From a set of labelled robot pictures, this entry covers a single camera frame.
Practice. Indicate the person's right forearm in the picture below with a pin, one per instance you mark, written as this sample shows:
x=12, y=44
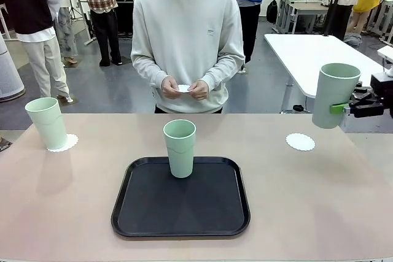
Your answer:
x=145, y=68

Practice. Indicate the pale green plastic cup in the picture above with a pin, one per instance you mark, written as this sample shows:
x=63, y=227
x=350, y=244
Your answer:
x=180, y=157
x=333, y=93
x=49, y=124

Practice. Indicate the person in beige sweatshirt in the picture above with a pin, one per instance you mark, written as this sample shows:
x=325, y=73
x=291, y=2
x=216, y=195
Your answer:
x=187, y=29

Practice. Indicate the black plastic serving tray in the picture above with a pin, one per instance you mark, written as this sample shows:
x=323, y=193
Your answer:
x=181, y=210

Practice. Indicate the bystander in black shirt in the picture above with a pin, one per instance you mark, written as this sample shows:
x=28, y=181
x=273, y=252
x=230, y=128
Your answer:
x=30, y=7

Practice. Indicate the person's right hand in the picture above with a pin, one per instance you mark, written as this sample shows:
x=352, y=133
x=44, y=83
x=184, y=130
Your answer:
x=170, y=88

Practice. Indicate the black hanging bag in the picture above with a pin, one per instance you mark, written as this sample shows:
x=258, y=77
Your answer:
x=272, y=12

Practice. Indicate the black tripod pole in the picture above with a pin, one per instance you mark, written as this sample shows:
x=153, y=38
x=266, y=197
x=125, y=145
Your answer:
x=333, y=7

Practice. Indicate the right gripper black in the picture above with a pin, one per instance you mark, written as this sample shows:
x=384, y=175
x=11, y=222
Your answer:
x=382, y=85

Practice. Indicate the person's left hand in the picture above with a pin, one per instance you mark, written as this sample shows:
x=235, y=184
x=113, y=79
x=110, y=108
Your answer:
x=200, y=90

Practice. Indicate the white table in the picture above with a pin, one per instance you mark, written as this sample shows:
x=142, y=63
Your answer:
x=307, y=56

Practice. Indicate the person's left forearm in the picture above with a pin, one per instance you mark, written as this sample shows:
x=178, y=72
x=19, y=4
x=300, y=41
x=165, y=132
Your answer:
x=225, y=68

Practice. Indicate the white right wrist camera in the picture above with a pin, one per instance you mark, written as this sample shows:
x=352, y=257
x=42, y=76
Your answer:
x=386, y=52

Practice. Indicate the bystander in patterned grey trousers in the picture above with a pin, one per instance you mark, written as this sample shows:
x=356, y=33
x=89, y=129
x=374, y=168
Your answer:
x=66, y=35

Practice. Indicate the white scalloped paper coaster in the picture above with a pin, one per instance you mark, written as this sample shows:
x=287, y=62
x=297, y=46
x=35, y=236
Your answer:
x=183, y=88
x=301, y=142
x=71, y=143

